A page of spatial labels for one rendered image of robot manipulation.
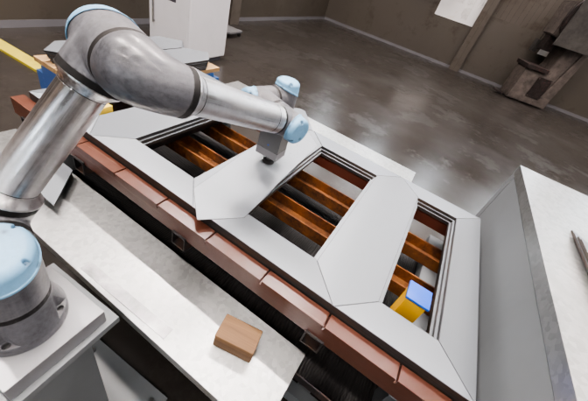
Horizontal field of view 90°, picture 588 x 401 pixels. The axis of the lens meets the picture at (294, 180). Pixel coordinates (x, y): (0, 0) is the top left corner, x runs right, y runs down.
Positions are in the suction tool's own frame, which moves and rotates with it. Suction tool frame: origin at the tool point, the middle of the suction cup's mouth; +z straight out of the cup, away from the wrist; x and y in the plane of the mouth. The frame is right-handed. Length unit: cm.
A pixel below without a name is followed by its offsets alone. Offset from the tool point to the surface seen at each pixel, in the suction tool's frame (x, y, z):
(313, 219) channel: -3.3, -23.2, 14.5
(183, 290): 45.9, -6.9, 16.8
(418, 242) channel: -23, -62, 14
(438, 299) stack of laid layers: 13, -67, 1
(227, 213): 29.7, -6.0, -0.4
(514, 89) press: -913, -224, 58
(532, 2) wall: -1031, -151, -135
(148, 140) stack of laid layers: 20.0, 36.5, 1.6
